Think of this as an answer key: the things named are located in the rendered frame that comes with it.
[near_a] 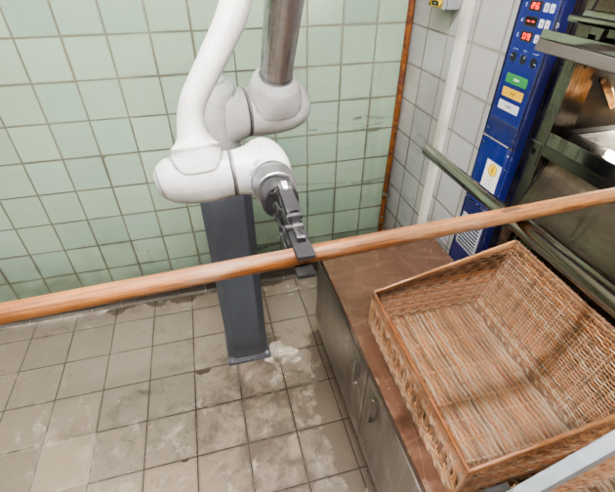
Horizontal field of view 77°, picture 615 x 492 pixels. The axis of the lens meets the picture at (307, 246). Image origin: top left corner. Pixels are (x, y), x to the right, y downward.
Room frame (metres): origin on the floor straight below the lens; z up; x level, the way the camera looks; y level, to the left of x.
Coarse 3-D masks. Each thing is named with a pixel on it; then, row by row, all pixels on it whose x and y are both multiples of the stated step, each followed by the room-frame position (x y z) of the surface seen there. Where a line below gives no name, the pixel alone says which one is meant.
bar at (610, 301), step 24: (456, 168) 0.83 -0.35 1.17; (480, 192) 0.73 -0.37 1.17; (528, 240) 0.57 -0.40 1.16; (552, 264) 0.51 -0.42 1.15; (576, 264) 0.49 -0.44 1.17; (600, 288) 0.43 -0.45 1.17; (576, 456) 0.25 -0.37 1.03; (600, 456) 0.24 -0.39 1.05; (528, 480) 0.24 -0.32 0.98; (552, 480) 0.23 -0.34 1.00
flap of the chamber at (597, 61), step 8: (544, 40) 0.98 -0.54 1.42; (536, 48) 0.99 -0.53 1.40; (544, 48) 0.97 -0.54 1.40; (552, 48) 0.95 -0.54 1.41; (560, 48) 0.93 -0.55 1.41; (568, 48) 0.91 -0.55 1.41; (576, 48) 0.89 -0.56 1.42; (560, 56) 0.92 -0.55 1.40; (568, 56) 0.90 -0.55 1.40; (576, 56) 0.88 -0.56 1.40; (584, 56) 0.87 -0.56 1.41; (592, 56) 0.85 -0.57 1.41; (600, 56) 0.83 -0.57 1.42; (608, 56) 0.82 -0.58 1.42; (592, 64) 0.84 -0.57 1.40; (600, 64) 0.82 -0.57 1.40; (608, 64) 0.81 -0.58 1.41
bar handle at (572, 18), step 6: (570, 18) 0.99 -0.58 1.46; (576, 18) 0.97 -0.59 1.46; (582, 18) 0.96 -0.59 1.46; (588, 18) 0.95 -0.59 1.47; (594, 18) 0.93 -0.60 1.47; (588, 24) 0.94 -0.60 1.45; (594, 24) 0.92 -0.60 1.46; (600, 24) 0.91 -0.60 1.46; (606, 24) 0.90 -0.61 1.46; (612, 24) 0.88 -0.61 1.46; (600, 30) 0.90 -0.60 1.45; (606, 30) 0.90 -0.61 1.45; (600, 36) 0.90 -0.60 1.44
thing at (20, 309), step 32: (608, 192) 0.66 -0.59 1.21; (448, 224) 0.56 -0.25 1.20; (480, 224) 0.57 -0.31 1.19; (256, 256) 0.48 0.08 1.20; (288, 256) 0.48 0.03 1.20; (320, 256) 0.49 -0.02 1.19; (96, 288) 0.41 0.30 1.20; (128, 288) 0.41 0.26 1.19; (160, 288) 0.42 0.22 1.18; (0, 320) 0.36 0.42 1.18
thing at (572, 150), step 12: (552, 132) 1.04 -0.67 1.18; (564, 132) 1.04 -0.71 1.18; (552, 144) 1.02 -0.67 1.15; (564, 144) 0.98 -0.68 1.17; (576, 144) 0.95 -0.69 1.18; (588, 144) 0.95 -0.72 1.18; (576, 156) 0.94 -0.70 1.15; (588, 156) 0.91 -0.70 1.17; (600, 156) 0.88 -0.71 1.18; (612, 156) 0.88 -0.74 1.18; (588, 168) 0.90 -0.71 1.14; (600, 168) 0.87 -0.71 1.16; (612, 168) 0.84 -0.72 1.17; (612, 180) 0.83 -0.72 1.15
